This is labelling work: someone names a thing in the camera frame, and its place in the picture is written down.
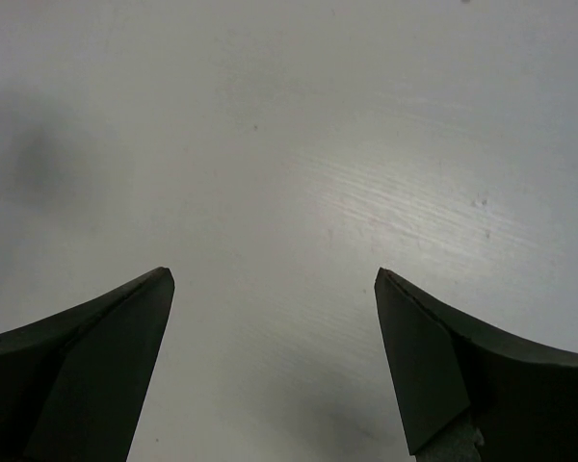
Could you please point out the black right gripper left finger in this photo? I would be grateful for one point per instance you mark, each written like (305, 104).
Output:
(73, 385)

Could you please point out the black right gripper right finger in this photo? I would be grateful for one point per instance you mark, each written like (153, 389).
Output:
(469, 391)

